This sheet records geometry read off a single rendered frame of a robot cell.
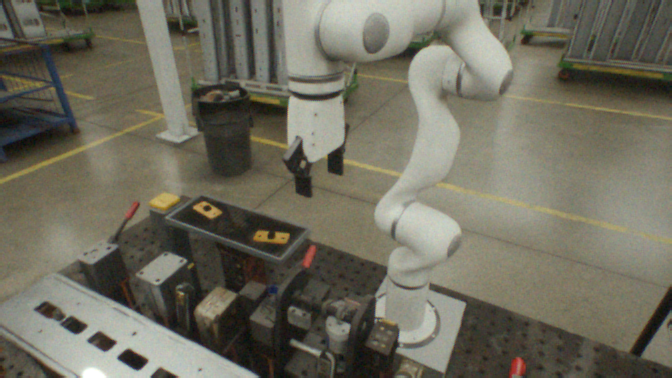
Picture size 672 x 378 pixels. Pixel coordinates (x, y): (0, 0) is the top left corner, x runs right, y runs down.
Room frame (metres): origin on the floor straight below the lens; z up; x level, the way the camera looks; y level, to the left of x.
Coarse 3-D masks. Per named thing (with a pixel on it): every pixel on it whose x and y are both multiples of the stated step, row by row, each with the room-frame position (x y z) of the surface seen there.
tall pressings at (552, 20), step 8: (552, 0) 8.78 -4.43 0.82; (560, 0) 8.77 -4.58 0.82; (576, 0) 8.63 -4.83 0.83; (608, 0) 8.15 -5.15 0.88; (632, 0) 7.94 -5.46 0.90; (552, 8) 8.81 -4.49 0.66; (560, 8) 8.68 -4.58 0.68; (568, 8) 8.66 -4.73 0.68; (576, 8) 8.57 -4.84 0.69; (552, 16) 8.78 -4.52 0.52; (568, 16) 8.64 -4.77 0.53; (600, 16) 8.51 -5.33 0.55; (624, 16) 7.97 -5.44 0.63; (552, 24) 8.75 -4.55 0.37; (568, 24) 8.61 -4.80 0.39; (600, 24) 8.14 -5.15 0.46; (624, 24) 7.96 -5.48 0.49
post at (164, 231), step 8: (152, 208) 0.92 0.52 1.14; (168, 208) 0.92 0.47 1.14; (176, 208) 0.93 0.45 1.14; (152, 216) 0.92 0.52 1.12; (160, 216) 0.90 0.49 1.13; (160, 224) 0.90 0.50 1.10; (168, 224) 0.89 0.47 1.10; (160, 232) 0.91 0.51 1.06; (168, 232) 0.89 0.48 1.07; (176, 232) 0.91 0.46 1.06; (184, 232) 0.93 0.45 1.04; (168, 240) 0.90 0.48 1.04; (176, 240) 0.90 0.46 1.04; (184, 240) 0.93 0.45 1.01; (168, 248) 0.91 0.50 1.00; (176, 248) 0.90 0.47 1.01; (184, 248) 0.93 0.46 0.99; (184, 256) 0.92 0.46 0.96; (192, 256) 0.94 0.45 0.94; (192, 272) 0.93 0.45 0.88; (192, 280) 0.93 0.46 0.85; (200, 288) 0.95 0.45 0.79; (200, 296) 0.94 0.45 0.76
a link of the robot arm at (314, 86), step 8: (288, 72) 0.58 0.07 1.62; (344, 72) 0.58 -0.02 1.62; (296, 80) 0.55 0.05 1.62; (304, 80) 0.55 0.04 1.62; (312, 80) 0.54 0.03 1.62; (320, 80) 0.54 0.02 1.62; (328, 80) 0.55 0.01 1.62; (336, 80) 0.56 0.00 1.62; (344, 80) 0.57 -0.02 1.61; (296, 88) 0.55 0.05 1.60; (304, 88) 0.55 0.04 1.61; (312, 88) 0.54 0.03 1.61; (320, 88) 0.54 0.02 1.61; (328, 88) 0.55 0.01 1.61; (336, 88) 0.56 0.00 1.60; (312, 96) 0.55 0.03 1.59
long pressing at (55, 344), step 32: (32, 288) 0.75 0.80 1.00; (64, 288) 0.75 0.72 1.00; (0, 320) 0.65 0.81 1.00; (32, 320) 0.65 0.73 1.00; (64, 320) 0.65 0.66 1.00; (96, 320) 0.65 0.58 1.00; (128, 320) 0.64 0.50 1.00; (32, 352) 0.56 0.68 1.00; (64, 352) 0.56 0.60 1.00; (96, 352) 0.56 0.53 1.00; (160, 352) 0.56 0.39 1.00; (192, 352) 0.56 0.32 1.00
